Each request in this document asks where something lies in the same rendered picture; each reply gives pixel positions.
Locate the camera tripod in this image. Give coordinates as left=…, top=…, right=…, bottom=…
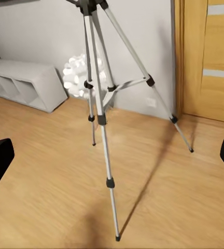
left=66, top=0, right=194, bottom=242

